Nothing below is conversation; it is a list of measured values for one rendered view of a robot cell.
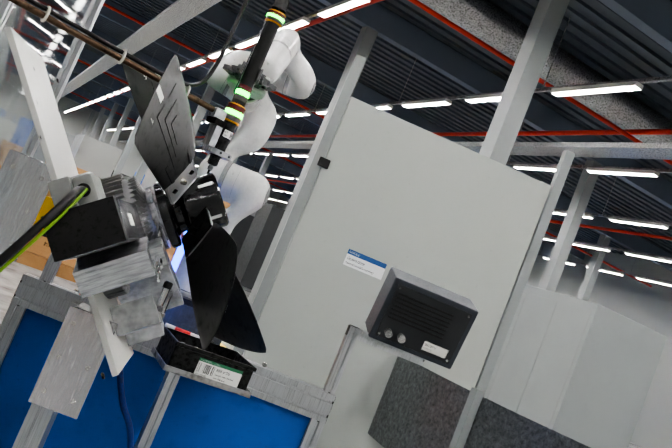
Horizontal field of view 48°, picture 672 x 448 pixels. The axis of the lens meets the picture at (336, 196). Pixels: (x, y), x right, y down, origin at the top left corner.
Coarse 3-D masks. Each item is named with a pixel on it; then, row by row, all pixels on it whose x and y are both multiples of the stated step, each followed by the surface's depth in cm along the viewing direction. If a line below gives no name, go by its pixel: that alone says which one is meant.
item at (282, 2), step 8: (280, 0) 175; (288, 0) 176; (272, 8) 177; (280, 8) 178; (224, 120) 172; (224, 128) 171; (232, 128) 172; (224, 136) 171; (216, 144) 171; (224, 144) 172; (208, 160) 171; (216, 160) 172
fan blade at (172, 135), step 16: (176, 64) 142; (160, 80) 135; (176, 80) 142; (176, 96) 142; (144, 112) 131; (160, 112) 136; (176, 112) 143; (144, 128) 132; (160, 128) 138; (176, 128) 144; (192, 128) 151; (144, 144) 134; (160, 144) 140; (176, 144) 145; (192, 144) 152; (144, 160) 136; (160, 160) 142; (176, 160) 148; (160, 176) 145; (176, 176) 150
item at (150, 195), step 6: (150, 186) 159; (150, 192) 156; (150, 198) 155; (150, 204) 154; (156, 204) 156; (150, 210) 154; (156, 210) 155; (156, 216) 154; (156, 222) 154; (162, 222) 156; (162, 228) 156; (162, 234) 155; (168, 240) 163; (168, 246) 158
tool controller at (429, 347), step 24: (384, 288) 214; (408, 288) 207; (432, 288) 213; (384, 312) 209; (408, 312) 209; (432, 312) 209; (456, 312) 209; (384, 336) 210; (408, 336) 210; (432, 336) 210; (456, 336) 211; (432, 360) 212
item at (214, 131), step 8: (208, 112) 171; (216, 112) 169; (224, 112) 170; (208, 120) 170; (216, 120) 169; (208, 128) 171; (216, 128) 170; (208, 136) 170; (216, 136) 170; (208, 144) 169; (208, 152) 173; (216, 152) 169; (224, 152) 170
